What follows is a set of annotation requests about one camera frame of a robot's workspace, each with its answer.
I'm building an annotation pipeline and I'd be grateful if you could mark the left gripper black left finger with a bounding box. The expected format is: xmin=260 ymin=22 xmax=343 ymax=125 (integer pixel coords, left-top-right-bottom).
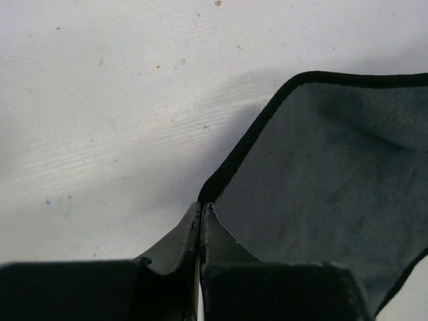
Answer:
xmin=133 ymin=203 xmax=201 ymax=320

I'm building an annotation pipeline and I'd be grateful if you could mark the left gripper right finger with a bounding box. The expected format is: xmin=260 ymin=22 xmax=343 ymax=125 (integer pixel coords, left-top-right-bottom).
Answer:
xmin=199 ymin=203 xmax=260 ymax=320

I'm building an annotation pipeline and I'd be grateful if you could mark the grey towel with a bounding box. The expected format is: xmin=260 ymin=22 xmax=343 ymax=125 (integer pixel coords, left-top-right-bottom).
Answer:
xmin=198 ymin=72 xmax=427 ymax=314

